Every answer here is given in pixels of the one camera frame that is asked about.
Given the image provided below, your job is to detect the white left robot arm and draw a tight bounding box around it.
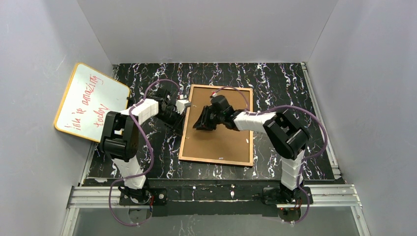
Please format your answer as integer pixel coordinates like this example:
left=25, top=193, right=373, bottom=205
left=99, top=88, right=191, bottom=190

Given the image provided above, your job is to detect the aluminium front rail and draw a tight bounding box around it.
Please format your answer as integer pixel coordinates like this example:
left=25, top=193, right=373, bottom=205
left=61, top=179, right=370, bottom=236

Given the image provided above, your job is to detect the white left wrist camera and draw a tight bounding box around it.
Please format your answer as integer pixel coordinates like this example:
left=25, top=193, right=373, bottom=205
left=176, top=95, right=191, bottom=115

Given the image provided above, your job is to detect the yellow-rimmed whiteboard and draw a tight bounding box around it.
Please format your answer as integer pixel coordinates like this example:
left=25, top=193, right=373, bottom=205
left=54, top=62, right=130, bottom=143

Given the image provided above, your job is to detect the brown cardboard backing board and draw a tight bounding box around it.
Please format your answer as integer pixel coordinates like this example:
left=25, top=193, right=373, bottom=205
left=182, top=88, right=251, bottom=163

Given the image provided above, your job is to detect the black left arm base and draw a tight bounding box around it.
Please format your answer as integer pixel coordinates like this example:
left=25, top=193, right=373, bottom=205
left=118, top=186, right=168, bottom=206

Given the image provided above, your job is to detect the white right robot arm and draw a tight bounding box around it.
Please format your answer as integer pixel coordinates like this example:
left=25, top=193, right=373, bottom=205
left=193, top=95, right=309, bottom=197

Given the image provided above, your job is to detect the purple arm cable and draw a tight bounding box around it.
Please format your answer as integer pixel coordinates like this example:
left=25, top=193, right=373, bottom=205
left=211, top=86, right=328, bottom=225
left=108, top=79, right=183, bottom=227

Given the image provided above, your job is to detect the wooden picture frame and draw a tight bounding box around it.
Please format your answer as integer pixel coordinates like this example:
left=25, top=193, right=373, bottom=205
left=178, top=84, right=254, bottom=167

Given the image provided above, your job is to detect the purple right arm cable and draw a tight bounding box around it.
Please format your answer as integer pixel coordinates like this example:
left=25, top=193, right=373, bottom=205
left=211, top=86, right=328, bottom=225

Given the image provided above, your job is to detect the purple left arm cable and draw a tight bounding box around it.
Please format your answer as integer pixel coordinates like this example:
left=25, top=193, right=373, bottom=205
left=108, top=79, right=183, bottom=227

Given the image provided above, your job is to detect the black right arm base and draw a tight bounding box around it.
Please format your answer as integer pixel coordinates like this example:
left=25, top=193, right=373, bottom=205
left=261, top=185, right=314, bottom=221

